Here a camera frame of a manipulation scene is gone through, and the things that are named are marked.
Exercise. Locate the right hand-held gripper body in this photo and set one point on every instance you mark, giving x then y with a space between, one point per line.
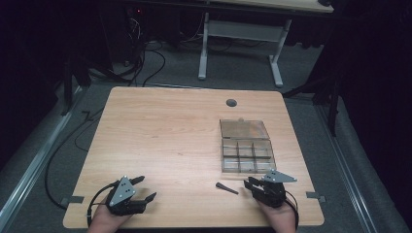
273 192

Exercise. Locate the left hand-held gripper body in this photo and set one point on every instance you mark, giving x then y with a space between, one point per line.
121 192

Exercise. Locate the small black tapered stick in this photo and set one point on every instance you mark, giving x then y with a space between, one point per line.
225 187

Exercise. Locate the clear plastic compartment box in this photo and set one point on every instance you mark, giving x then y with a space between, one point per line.
246 152

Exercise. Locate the person's right hand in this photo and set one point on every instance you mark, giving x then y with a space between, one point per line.
280 220

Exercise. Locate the person's left hand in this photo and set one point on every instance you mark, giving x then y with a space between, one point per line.
105 221

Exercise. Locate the black metal stand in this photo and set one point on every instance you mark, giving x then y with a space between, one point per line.
332 103
68 87

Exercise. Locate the dark computer tower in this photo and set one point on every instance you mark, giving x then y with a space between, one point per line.
126 32

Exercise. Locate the grey table bracket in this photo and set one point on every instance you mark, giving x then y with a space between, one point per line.
73 200
315 196

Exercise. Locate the aluminium floor rail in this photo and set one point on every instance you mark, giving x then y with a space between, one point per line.
35 161
350 174

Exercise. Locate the white metal desk frame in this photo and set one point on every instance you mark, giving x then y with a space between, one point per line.
243 30

